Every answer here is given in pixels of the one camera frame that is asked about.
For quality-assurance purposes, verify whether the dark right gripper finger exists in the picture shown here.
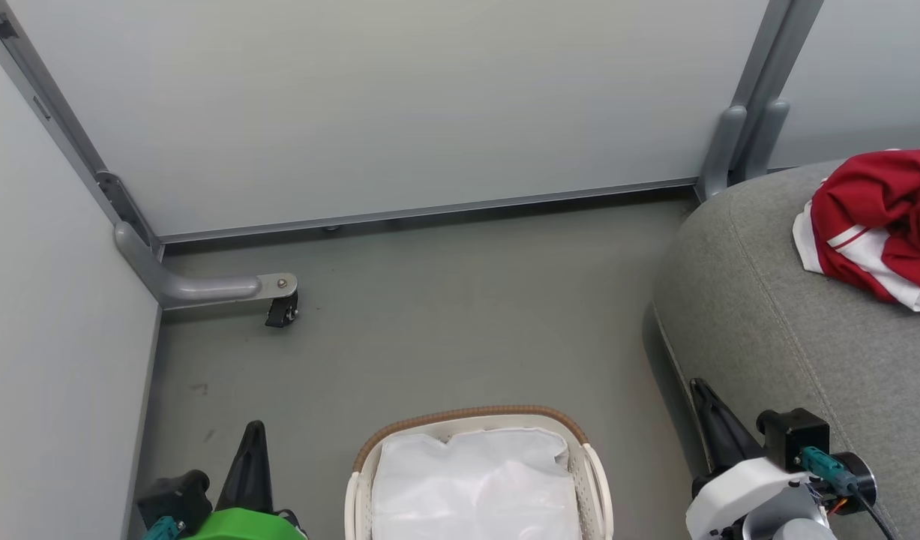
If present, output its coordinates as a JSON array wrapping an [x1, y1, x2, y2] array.
[[688, 378, 766, 481]]

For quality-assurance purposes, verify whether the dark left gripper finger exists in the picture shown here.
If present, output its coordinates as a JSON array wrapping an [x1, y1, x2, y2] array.
[[215, 420, 275, 515]]

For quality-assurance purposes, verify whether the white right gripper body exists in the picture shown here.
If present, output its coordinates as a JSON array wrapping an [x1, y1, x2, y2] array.
[[684, 456, 814, 540]]

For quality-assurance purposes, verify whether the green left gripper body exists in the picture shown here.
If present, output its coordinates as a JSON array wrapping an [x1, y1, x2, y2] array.
[[181, 507, 308, 540]]

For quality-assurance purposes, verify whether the red and white jersey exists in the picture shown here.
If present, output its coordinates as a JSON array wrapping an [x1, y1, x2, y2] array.
[[793, 148, 920, 313]]

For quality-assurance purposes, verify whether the white woven laundry basket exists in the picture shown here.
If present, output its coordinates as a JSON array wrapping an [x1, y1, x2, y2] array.
[[344, 405, 615, 540]]

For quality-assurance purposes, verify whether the white cloth basket liner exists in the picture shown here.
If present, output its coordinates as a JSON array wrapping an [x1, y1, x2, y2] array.
[[370, 427, 585, 540]]

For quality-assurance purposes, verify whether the grey fabric sofa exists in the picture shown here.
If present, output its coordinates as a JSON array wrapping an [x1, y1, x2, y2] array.
[[643, 156, 920, 540]]

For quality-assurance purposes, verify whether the black caster wheel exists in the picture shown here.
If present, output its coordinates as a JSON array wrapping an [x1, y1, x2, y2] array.
[[264, 290, 301, 329]]

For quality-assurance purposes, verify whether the teal left cable connector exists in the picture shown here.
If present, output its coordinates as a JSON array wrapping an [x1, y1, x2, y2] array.
[[142, 515, 185, 540]]

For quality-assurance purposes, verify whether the teal cable connector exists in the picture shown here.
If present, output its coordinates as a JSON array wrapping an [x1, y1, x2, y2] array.
[[799, 446, 856, 494], [142, 515, 185, 540]]

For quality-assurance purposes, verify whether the teal right cable connector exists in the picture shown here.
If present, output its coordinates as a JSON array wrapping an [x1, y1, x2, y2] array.
[[799, 446, 856, 494]]

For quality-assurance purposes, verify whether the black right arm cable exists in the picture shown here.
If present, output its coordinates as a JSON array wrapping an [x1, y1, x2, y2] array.
[[848, 486, 901, 540]]

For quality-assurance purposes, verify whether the grey partition post long foot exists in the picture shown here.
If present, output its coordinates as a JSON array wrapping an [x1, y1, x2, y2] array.
[[0, 0, 300, 311]]

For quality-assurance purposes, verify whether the aluminium partition bottom rail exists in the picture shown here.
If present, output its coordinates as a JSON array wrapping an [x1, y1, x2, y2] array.
[[158, 177, 700, 246]]

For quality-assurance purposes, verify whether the grey partition post double foot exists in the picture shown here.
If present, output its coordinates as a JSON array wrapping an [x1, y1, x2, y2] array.
[[695, 0, 826, 203]]

